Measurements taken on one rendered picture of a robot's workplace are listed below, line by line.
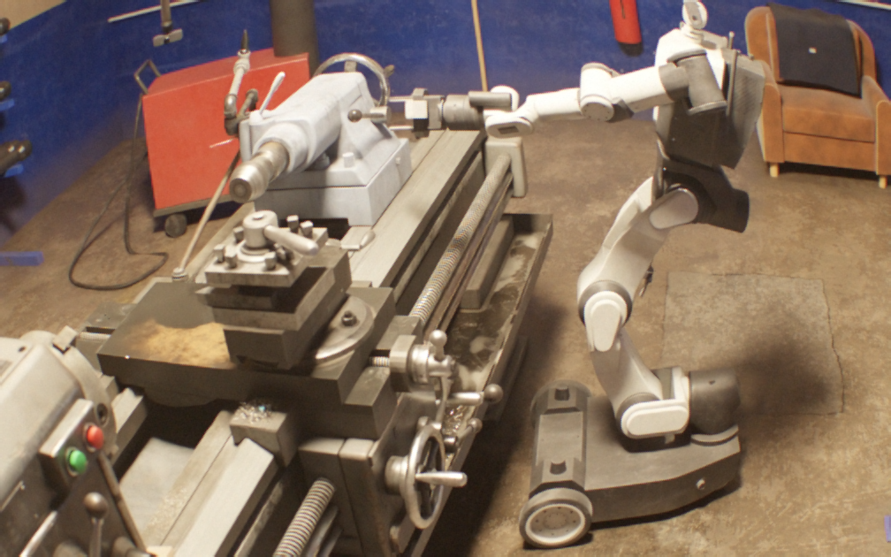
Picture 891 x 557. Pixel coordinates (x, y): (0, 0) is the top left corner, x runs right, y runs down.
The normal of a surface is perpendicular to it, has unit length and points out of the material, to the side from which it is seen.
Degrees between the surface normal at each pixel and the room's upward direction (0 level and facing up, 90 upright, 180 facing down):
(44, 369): 45
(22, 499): 90
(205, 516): 36
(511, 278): 0
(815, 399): 0
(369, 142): 66
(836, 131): 90
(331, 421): 90
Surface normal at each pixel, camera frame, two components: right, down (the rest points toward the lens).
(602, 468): -0.11, -0.88
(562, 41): -0.27, 0.47
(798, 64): -0.52, 0.47
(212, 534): 0.47, -0.70
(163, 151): 0.07, 0.45
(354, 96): 0.93, -0.10
